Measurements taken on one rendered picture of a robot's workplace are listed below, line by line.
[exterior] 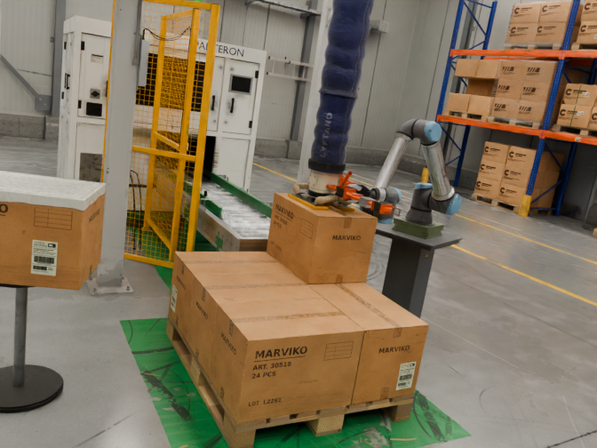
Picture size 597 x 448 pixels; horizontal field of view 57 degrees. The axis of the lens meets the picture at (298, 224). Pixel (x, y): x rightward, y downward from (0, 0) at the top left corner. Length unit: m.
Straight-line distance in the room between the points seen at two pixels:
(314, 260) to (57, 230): 1.37
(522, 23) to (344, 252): 9.11
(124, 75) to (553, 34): 8.73
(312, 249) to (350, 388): 0.79
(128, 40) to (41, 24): 8.14
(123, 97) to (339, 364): 2.32
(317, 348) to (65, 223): 1.22
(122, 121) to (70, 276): 1.68
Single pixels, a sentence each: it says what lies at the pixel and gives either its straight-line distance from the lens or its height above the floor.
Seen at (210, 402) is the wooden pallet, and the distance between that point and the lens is 2.91.
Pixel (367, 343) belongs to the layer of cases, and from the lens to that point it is 2.69.
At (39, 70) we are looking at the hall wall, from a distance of 12.03.
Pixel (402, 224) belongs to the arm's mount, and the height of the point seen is 0.81.
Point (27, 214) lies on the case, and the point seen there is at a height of 0.93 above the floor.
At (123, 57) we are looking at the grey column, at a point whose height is 1.64.
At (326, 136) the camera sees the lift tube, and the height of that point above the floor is 1.36.
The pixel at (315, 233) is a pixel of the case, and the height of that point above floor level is 0.84.
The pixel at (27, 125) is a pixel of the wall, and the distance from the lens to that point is 11.93.
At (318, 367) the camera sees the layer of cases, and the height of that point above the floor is 0.37.
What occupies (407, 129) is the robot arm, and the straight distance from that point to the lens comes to 3.46.
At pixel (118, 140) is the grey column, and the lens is 3.97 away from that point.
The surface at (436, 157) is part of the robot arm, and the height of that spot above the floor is 1.32.
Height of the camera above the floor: 1.57
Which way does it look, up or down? 13 degrees down
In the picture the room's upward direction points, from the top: 9 degrees clockwise
